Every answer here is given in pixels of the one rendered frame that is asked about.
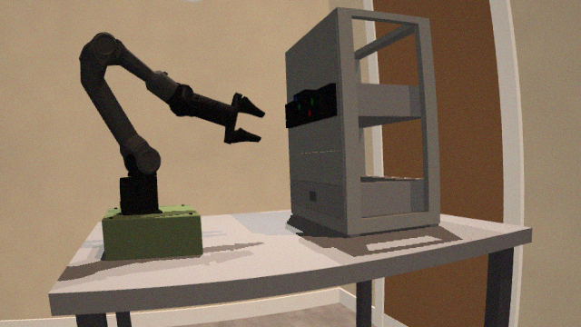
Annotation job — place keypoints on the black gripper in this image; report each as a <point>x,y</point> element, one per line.
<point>225,114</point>

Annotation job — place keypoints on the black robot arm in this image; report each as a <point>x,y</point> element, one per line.
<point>140,193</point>

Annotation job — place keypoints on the grey rack frame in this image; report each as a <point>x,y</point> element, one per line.
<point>337,197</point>

